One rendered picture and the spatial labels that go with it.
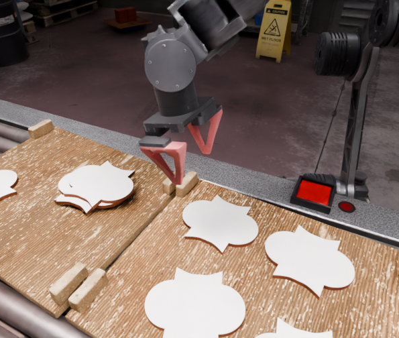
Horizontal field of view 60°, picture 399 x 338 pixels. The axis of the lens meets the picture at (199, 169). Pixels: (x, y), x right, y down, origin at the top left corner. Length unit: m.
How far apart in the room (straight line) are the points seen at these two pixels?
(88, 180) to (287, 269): 0.40
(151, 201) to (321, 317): 0.34
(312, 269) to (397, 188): 1.91
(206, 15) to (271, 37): 3.62
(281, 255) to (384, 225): 0.23
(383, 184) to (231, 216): 1.89
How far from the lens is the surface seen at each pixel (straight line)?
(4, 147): 0.96
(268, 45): 4.08
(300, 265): 0.56
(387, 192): 2.38
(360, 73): 1.58
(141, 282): 0.54
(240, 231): 0.59
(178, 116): 0.48
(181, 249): 0.57
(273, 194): 0.71
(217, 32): 0.46
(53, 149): 0.86
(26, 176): 0.80
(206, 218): 0.61
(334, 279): 0.56
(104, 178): 0.69
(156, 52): 0.39
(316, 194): 0.72
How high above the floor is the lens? 1.38
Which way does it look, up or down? 37 degrees down
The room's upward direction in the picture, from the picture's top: straight up
